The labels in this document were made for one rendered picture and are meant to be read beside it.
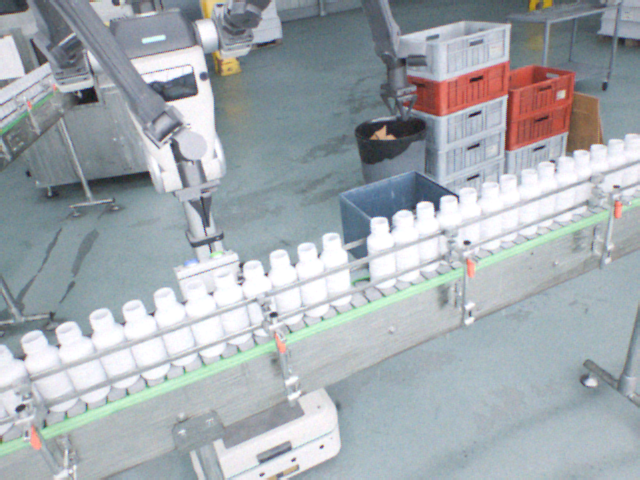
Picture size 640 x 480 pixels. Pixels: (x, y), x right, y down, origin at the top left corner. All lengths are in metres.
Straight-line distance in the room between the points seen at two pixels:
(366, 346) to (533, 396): 1.25
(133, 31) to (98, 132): 3.29
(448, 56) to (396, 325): 2.30
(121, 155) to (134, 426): 3.83
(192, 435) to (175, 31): 1.03
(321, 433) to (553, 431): 0.89
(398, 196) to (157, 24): 0.97
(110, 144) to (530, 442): 3.87
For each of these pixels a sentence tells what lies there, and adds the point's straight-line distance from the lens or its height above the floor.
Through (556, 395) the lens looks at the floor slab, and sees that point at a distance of 2.40.
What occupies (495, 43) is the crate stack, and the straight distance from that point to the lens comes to 3.59.
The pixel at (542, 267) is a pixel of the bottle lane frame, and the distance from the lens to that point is 1.48.
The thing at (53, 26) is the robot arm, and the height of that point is 1.62.
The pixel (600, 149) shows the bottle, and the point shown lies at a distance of 1.54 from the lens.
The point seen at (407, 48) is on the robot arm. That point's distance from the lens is 1.53.
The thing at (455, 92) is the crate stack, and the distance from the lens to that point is 3.42.
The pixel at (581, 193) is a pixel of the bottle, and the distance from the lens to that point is 1.51.
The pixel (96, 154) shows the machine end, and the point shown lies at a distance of 4.87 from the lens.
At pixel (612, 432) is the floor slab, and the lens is 2.33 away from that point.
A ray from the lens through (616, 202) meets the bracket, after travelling 1.47.
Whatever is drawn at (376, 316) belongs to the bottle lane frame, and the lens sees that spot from 1.20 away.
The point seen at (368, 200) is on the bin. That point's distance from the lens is 1.85.
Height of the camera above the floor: 1.72
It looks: 30 degrees down
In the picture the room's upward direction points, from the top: 8 degrees counter-clockwise
